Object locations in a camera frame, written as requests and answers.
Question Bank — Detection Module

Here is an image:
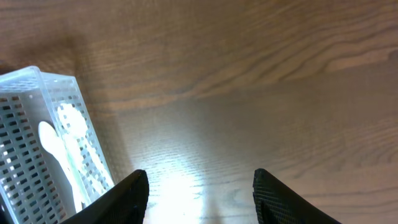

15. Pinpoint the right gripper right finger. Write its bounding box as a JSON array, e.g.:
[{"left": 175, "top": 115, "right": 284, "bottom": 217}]
[{"left": 252, "top": 169, "right": 340, "bottom": 224}]

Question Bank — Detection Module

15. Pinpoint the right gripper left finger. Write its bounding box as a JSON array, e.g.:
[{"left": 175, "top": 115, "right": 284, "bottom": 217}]
[{"left": 62, "top": 169, "right": 149, "bottom": 224}]

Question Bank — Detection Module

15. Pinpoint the white plastic spoon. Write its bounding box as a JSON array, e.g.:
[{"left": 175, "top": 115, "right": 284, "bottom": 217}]
[
  {"left": 38, "top": 121, "right": 83, "bottom": 213},
  {"left": 57, "top": 103, "right": 114, "bottom": 195}
]

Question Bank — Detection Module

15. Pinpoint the clear white plastic basket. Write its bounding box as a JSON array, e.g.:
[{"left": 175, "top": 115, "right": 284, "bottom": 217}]
[{"left": 1, "top": 66, "right": 114, "bottom": 223}]

